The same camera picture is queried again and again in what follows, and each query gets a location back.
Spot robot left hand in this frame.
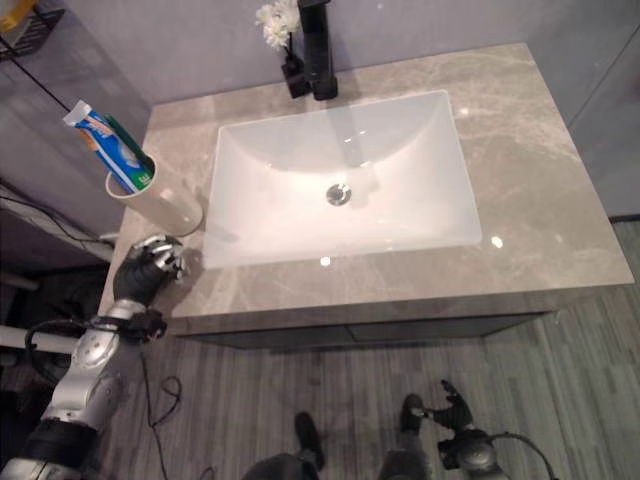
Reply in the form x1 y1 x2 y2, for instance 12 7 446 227
112 234 191 305

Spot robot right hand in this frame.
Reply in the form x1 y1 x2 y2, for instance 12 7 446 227
423 379 475 432

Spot white cylindrical cup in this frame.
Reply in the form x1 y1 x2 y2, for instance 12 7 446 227
104 153 205 235

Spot blue white toothpaste tube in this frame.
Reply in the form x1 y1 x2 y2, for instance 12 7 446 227
62 99 154 193

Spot green toothbrush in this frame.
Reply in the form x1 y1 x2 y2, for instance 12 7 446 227
102 113 147 159

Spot chrome sink drain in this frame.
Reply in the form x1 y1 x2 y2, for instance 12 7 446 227
325 183 353 206

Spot white rectangular sink basin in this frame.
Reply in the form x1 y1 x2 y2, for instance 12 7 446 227
202 89 484 270

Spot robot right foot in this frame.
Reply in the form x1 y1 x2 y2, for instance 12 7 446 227
399 393 426 435

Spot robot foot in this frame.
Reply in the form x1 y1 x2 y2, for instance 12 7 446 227
399 393 426 435
293 411 326 471

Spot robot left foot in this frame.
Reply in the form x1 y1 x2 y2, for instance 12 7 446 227
293 411 326 471

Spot robot left leg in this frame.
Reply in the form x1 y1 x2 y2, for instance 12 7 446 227
244 452 316 480

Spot grey marble vanity counter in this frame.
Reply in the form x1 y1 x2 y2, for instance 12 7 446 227
98 42 626 351

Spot white flowers in black vase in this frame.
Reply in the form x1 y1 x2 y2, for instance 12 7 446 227
255 0 312 99

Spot black faucet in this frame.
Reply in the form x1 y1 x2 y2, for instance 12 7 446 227
297 0 339 101

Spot black cable on floor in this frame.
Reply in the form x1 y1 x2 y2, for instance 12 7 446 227
139 349 216 480

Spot black wire wall shelf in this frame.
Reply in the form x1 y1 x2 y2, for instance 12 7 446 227
0 0 67 62

